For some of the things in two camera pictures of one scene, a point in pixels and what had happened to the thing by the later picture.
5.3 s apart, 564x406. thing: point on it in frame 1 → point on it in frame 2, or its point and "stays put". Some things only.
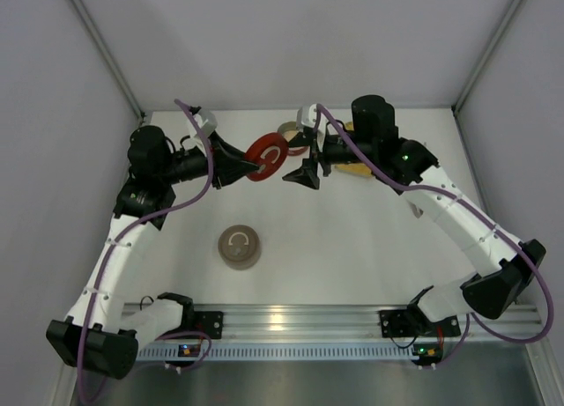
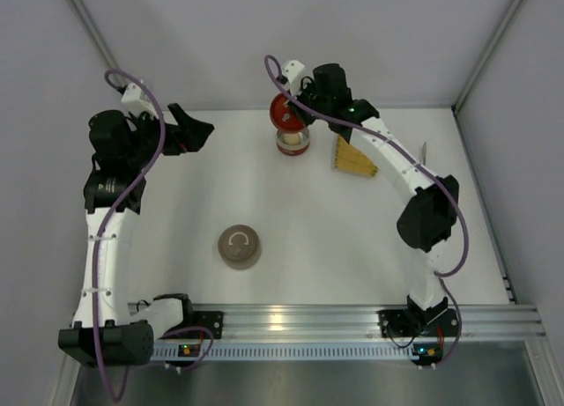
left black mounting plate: x=211 y=322 stays put
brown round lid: x=239 y=244 stays put
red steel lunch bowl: x=290 y=125 stays put
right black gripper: x=321 y=152 → x=304 y=105
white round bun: x=288 y=135 stays put
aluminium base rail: x=351 y=322 stays put
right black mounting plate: x=410 y=323 stays put
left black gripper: x=216 y=164 → x=172 y=136
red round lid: x=267 y=151 → x=281 y=116
